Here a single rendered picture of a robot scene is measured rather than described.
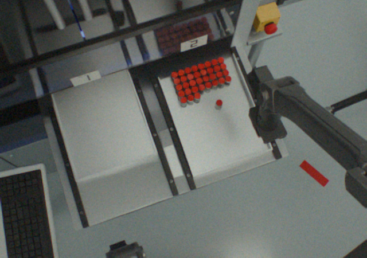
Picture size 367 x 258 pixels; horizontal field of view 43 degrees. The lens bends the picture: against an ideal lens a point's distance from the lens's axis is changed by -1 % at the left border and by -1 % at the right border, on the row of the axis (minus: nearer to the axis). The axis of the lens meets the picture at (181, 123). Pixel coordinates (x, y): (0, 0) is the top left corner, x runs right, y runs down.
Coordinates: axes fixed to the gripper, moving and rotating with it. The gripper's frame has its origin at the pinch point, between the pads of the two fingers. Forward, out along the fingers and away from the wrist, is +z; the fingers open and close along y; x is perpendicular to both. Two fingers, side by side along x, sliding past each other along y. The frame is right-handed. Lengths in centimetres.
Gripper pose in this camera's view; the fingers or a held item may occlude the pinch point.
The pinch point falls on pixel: (264, 135)
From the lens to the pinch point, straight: 129.4
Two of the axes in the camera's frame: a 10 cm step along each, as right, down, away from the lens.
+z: 0.5, 4.2, 9.1
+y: -3.3, -8.5, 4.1
